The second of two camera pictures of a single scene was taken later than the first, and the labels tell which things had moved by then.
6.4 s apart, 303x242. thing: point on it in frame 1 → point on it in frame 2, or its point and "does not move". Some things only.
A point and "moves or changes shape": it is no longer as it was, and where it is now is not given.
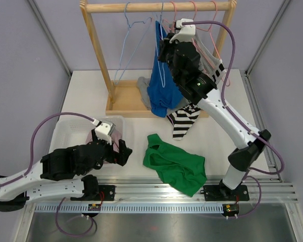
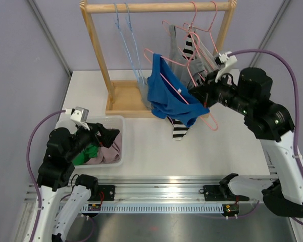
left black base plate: [106, 193] does not move
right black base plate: [221, 193] does not move
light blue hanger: [161, 24] → [133, 44]
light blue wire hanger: [130, 25] → [116, 22]
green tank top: [183, 171] moves or changes shape
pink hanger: [164, 19] → [206, 120]
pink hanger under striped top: [209, 31] does not move
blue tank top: [163, 91] moves or changes shape
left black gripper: [120, 158] → [106, 137]
